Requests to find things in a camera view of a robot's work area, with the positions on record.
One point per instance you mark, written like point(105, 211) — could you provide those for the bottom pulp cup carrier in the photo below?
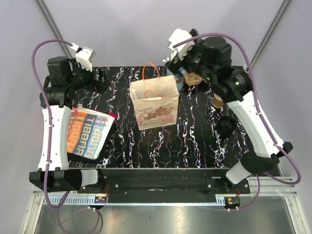
point(192, 79)

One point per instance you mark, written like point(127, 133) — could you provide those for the stacked paper coffee cups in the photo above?
point(217, 101)

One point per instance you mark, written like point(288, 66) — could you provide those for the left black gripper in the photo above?
point(97, 86)

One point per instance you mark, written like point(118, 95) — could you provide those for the black marble pattern mat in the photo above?
point(190, 143)

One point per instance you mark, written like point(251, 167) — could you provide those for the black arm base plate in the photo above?
point(205, 180)

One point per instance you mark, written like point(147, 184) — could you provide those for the red fabric item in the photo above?
point(114, 116)

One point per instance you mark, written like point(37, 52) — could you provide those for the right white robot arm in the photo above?
point(222, 61)

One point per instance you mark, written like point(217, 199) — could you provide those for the blue cylindrical stirrer holder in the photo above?
point(179, 77)

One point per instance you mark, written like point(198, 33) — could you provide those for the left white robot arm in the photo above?
point(65, 77)

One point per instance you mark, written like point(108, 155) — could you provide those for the printed kraft paper bag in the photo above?
point(157, 100)

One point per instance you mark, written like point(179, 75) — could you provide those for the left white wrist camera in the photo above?
point(84, 56)

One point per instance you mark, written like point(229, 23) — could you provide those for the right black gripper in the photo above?
point(175, 65)

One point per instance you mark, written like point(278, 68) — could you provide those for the stacked black cup lids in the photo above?
point(226, 126)

